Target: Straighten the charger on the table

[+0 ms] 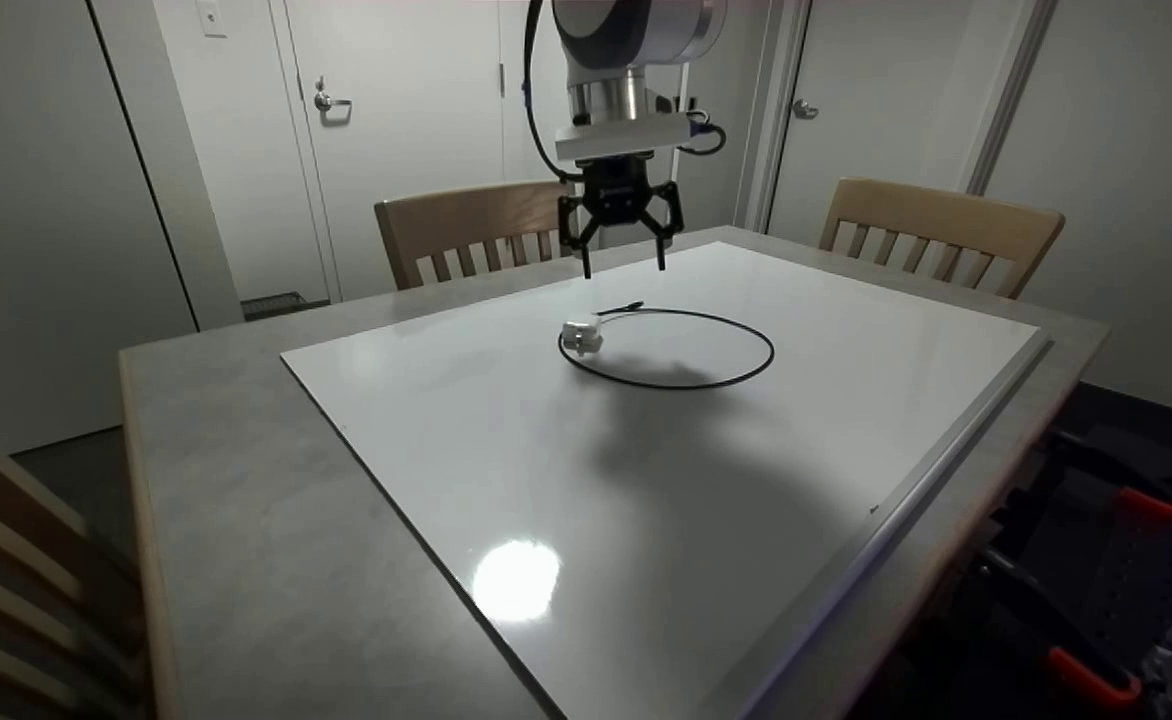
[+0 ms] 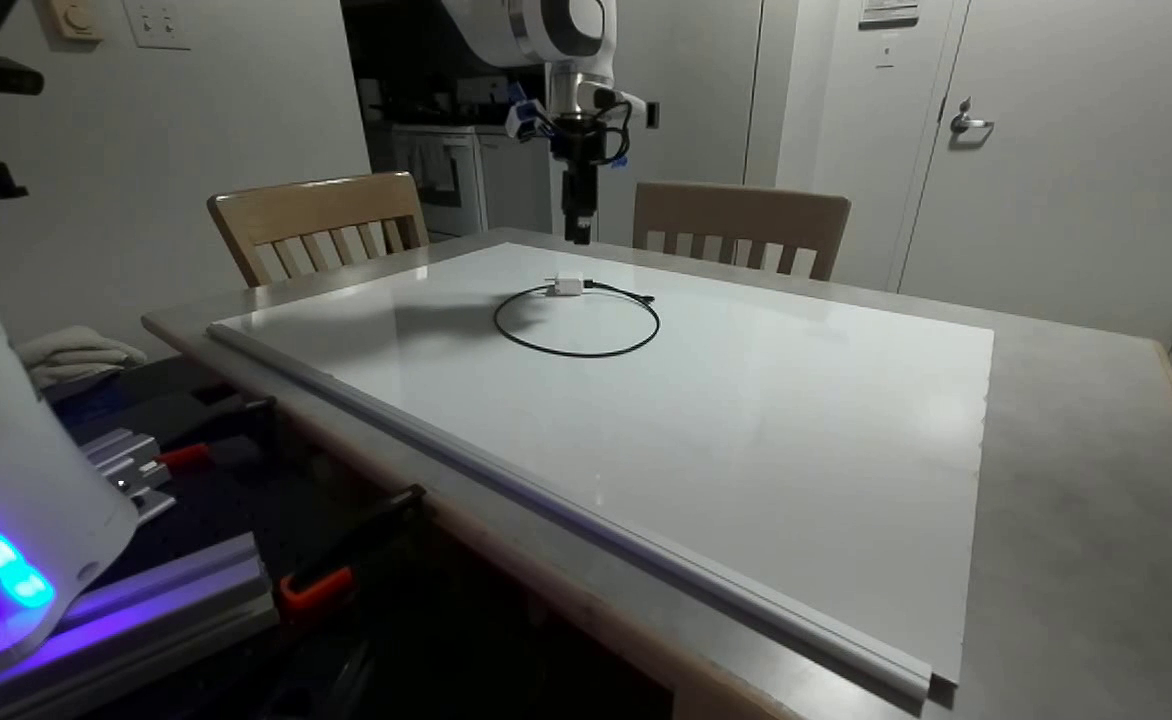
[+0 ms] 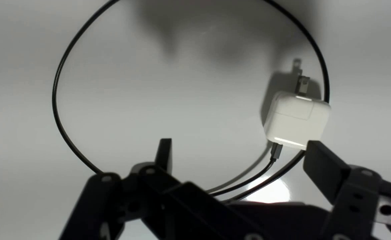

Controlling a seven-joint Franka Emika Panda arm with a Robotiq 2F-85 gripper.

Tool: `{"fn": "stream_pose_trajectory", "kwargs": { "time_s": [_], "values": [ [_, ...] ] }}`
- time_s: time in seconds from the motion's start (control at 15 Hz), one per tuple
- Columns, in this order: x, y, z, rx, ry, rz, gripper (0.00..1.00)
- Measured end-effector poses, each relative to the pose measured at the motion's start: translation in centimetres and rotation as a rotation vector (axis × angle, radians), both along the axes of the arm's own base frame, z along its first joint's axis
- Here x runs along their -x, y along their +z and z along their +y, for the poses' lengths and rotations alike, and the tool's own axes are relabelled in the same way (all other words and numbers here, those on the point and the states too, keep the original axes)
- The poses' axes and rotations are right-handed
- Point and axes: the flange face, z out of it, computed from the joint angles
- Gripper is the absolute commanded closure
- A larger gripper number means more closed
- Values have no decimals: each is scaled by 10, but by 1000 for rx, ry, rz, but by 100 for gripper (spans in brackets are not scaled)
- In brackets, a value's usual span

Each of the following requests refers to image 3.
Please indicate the white charger power adapter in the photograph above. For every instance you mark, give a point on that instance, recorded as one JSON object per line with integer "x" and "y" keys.
{"x": 295, "y": 120}

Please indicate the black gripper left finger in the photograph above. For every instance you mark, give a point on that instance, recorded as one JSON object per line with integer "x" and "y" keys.
{"x": 159, "y": 204}

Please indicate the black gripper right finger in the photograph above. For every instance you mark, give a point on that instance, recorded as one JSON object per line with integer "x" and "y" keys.
{"x": 359, "y": 200}

